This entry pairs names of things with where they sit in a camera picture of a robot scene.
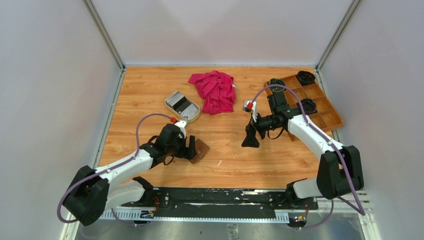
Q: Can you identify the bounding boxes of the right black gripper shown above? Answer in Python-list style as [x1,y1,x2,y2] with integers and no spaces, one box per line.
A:
[241,110,281,148]

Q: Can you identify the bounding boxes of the brown leather card holder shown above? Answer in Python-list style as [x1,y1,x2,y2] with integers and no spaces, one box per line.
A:
[190,139,211,164]

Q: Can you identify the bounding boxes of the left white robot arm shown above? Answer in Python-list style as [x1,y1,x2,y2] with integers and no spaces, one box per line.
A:
[60,120,197,226]

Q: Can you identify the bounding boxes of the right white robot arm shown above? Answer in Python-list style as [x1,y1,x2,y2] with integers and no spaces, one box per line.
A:
[241,92,364,209]

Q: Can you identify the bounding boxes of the beige card tray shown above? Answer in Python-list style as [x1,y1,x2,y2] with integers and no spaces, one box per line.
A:
[164,90,201,124]

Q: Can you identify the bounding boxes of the stack of credit cards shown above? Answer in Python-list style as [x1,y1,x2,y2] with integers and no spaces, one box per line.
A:
[166,91,199,120]

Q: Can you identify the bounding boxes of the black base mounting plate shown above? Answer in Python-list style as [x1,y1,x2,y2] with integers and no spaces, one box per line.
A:
[123,187,318,220]

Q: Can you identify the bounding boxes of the crumpled pink cloth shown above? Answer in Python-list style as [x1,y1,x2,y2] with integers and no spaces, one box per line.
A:
[188,70,236,115]

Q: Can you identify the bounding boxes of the brown wooden compartment tray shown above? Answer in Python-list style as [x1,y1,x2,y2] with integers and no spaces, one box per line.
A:
[264,70,345,132]

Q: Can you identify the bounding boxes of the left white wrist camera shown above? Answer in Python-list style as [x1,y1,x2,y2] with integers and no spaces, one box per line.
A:
[170,117,189,139]

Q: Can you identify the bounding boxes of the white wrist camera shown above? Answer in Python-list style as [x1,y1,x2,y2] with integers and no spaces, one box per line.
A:
[170,117,189,139]
[242,100,258,123]

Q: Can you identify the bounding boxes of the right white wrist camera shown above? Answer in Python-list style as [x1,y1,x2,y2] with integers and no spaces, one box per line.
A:
[242,100,258,123]

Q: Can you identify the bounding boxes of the black coiled cable front-left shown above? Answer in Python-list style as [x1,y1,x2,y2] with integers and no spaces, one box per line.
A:
[268,78,286,94]

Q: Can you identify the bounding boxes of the black coiled cable middle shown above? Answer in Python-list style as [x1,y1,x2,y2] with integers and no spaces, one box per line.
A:
[297,97,318,116]

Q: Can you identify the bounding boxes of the black coiled cable back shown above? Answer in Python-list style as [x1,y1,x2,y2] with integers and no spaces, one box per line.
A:
[295,70,317,87]

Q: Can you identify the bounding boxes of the aluminium frame rail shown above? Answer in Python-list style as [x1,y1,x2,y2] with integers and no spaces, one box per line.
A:
[69,190,374,223]

